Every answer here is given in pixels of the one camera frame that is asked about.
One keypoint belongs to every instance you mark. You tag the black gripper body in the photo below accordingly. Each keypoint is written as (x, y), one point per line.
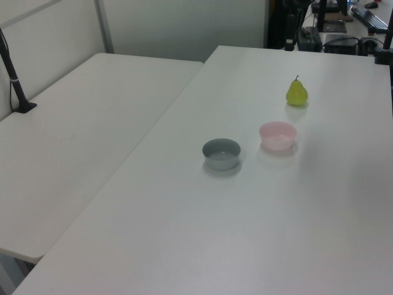
(294, 6)

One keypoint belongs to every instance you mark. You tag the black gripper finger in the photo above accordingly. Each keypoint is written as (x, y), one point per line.
(288, 29)
(293, 33)

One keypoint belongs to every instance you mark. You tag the green pear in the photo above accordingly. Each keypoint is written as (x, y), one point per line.
(296, 95)

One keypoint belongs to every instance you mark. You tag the pink plastic bowl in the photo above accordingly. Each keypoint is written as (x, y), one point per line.
(277, 136)

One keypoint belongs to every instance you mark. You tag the grey plastic bowl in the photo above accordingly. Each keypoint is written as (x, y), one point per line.
(221, 155)

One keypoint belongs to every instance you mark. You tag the black box with green top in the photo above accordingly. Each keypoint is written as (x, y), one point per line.
(310, 38)

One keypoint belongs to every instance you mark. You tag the black monitor stand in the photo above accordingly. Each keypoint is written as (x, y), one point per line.
(333, 27)

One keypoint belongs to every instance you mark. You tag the brown wooden board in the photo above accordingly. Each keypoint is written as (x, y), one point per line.
(339, 17)

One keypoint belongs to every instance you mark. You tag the black flat electronics box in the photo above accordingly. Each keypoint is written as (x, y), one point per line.
(340, 44)

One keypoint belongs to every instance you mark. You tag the black computer keyboard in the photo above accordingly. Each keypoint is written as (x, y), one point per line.
(370, 18)

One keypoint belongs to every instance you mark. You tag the black computer mouse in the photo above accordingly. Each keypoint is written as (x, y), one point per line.
(371, 4)

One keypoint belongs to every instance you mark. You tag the black clamped pole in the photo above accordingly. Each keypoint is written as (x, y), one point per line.
(383, 52)

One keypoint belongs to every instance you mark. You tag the small black camera device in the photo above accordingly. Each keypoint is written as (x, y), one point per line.
(368, 41)

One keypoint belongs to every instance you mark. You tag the black camera stand with base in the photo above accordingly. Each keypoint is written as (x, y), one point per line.
(13, 83)

